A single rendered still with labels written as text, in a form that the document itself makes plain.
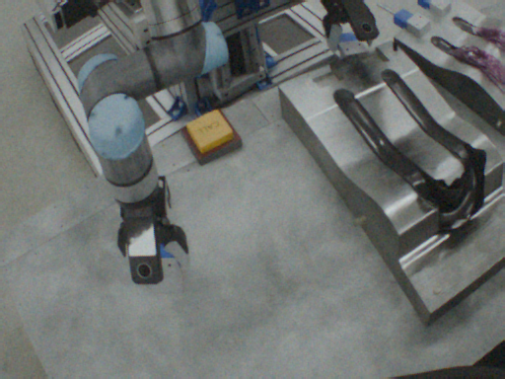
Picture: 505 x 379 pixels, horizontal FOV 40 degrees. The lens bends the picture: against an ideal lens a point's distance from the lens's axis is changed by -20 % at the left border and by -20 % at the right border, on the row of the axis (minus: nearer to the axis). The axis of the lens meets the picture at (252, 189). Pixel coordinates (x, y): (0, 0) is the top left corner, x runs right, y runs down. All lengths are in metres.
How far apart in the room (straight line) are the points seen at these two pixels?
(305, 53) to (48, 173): 0.90
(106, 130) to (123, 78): 0.11
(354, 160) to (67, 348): 0.59
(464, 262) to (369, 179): 0.23
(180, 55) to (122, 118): 0.14
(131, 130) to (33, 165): 1.64
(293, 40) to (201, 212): 1.14
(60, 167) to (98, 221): 1.16
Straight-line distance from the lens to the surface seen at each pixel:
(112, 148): 1.02
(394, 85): 1.43
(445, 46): 1.58
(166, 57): 1.11
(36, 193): 2.56
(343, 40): 1.57
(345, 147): 1.34
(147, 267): 1.14
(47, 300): 1.38
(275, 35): 2.47
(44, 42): 2.72
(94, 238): 1.41
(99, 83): 1.10
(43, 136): 2.70
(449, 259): 1.26
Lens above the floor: 1.96
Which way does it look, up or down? 55 degrees down
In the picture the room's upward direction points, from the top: 10 degrees counter-clockwise
